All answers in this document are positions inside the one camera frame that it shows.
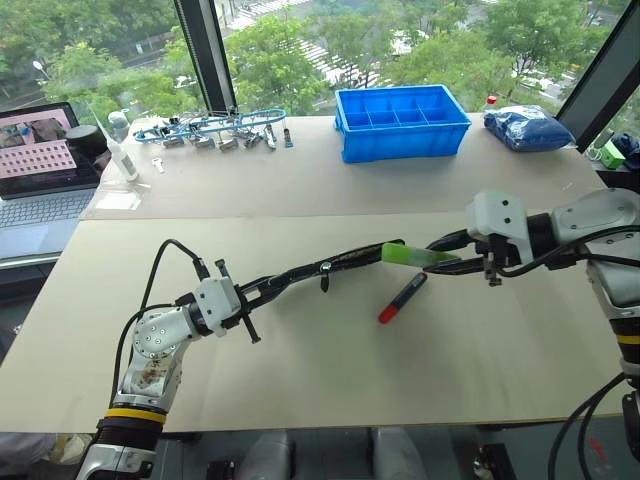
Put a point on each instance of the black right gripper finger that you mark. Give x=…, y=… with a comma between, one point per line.
x=452, y=239
x=460, y=266

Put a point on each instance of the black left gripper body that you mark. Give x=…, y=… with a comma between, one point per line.
x=251, y=325

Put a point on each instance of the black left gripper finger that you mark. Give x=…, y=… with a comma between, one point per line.
x=270, y=281
x=267, y=294

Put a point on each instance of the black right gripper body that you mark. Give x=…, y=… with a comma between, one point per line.
x=492, y=260

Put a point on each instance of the green highlighter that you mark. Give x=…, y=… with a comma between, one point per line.
x=412, y=256

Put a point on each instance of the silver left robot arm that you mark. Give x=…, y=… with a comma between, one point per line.
x=150, y=345

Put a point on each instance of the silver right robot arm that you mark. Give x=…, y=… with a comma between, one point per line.
x=595, y=212

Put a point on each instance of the red marker with black body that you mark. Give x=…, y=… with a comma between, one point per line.
x=402, y=299

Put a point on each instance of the blue plastic divided crate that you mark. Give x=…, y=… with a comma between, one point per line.
x=400, y=137

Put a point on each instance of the grey rounded robot leg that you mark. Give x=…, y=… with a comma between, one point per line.
x=397, y=455
x=272, y=455

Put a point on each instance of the blue packed plastic bag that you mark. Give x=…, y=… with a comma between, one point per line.
x=527, y=129

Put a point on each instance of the bottle with red cap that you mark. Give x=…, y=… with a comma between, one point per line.
x=491, y=102

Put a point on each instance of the small green box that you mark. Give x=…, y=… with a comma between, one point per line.
x=612, y=155

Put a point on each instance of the small white key piece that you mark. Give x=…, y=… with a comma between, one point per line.
x=159, y=165

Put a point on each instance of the dark blue cloth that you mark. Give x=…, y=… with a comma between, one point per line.
x=631, y=149

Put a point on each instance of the white squeeze bottle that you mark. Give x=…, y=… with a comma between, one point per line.
x=122, y=160

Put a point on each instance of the clear bottle with pale cap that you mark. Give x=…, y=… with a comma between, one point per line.
x=119, y=125

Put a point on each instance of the black round cylinder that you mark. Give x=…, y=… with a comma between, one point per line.
x=84, y=137

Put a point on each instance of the open grey laptop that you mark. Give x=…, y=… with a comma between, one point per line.
x=40, y=165

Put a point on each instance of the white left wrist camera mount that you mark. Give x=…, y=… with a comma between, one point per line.
x=217, y=300

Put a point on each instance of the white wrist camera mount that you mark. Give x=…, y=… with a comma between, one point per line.
x=217, y=300
x=495, y=212

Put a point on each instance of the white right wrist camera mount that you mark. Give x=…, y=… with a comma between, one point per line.
x=495, y=212

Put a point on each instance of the black slanted window frame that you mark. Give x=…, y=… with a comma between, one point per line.
x=597, y=75

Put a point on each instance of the black window frame post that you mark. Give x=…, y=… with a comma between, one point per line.
x=207, y=55

